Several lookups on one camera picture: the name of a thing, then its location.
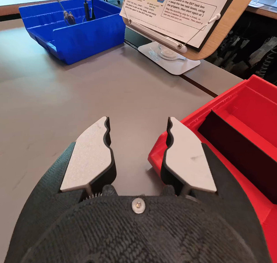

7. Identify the blue plastic bin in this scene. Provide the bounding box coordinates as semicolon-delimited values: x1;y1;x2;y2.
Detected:
18;0;126;65

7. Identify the wooden document stand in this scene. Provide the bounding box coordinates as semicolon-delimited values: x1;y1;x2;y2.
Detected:
122;0;262;61

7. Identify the black bin divider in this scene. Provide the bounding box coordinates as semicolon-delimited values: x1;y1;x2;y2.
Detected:
198;110;277;205

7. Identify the red plastic bin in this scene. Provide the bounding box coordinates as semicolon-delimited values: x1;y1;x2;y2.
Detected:
148;74;277;263

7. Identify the pile of black gear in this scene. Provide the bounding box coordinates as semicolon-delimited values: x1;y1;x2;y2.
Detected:
204;12;277;86

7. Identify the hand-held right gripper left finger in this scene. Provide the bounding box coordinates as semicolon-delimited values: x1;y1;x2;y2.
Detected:
60;116;117;199

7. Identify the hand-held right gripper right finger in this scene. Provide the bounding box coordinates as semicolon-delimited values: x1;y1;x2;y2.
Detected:
161;116;217;197

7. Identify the white instruction sheet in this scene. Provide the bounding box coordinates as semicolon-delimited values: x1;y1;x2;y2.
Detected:
119;0;236;49

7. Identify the white stand base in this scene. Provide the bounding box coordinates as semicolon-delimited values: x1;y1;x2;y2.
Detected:
138;42;201;75

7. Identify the braided grey usb-c cable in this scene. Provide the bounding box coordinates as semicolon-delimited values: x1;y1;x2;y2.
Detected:
45;0;76;26

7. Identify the black usb-c cable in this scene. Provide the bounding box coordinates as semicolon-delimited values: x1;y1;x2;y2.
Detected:
77;0;96;22

